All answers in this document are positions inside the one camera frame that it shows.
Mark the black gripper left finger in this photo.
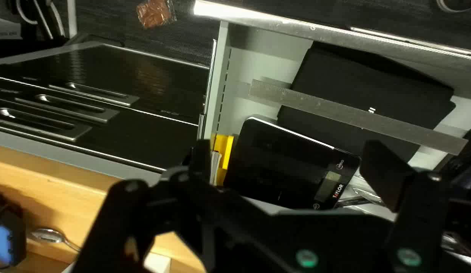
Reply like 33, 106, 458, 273
72, 138, 218, 273

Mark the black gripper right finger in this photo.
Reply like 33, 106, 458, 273
359, 138, 454, 273

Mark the blue block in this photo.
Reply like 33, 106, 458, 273
0, 199, 28, 270

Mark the grey open drawer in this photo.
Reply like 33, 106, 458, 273
197, 0, 471, 214

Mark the silver metal spoon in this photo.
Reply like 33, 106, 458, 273
30, 226, 84, 255

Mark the yellow plastic piece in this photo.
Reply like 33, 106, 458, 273
210, 132, 236, 187

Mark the black device with label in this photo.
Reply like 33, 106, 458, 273
224, 115, 362, 212

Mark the flat black box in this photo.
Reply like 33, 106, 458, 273
277, 41, 458, 159

